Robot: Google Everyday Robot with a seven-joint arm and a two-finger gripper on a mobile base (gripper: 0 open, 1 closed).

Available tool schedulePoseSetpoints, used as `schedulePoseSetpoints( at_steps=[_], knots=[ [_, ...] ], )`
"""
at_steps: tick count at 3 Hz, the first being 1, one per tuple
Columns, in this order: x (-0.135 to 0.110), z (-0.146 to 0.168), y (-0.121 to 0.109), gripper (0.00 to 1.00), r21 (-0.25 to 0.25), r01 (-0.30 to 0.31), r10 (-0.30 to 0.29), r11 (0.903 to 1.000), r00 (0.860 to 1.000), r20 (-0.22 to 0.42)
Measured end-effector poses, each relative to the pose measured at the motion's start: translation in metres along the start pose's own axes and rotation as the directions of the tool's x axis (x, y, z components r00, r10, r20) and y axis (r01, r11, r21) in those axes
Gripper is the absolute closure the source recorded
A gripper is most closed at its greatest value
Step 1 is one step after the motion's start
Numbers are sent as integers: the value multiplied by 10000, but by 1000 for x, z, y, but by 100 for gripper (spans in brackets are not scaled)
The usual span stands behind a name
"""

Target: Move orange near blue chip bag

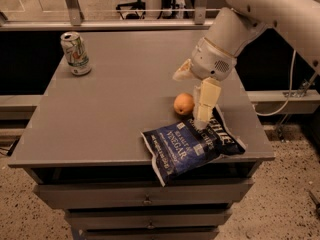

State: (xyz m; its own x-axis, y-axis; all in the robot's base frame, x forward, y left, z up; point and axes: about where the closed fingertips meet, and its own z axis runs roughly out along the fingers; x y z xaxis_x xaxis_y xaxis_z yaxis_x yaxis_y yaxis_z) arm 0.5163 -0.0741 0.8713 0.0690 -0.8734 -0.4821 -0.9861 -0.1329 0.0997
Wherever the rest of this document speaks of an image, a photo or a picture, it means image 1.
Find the grey drawer cabinet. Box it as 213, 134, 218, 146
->
10, 30, 274, 240

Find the blue kettle chip bag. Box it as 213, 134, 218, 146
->
142, 106, 246, 186

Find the white green soda can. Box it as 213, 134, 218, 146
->
60, 31, 92, 76

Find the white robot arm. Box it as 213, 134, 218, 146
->
173, 0, 320, 129

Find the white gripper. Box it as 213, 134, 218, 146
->
173, 38, 237, 128

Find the orange fruit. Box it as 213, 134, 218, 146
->
173, 93, 194, 115

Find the metal railing frame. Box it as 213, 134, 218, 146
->
0, 0, 320, 32

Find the black office chair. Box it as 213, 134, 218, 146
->
116, 0, 146, 20

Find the white cable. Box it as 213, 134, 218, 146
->
253, 49, 298, 118

